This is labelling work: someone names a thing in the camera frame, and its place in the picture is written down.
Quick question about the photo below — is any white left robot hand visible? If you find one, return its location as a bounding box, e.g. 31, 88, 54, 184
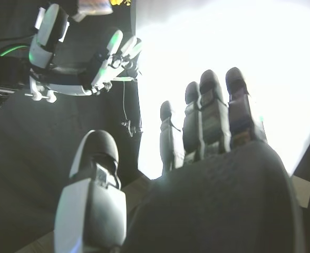
53, 67, 306, 253

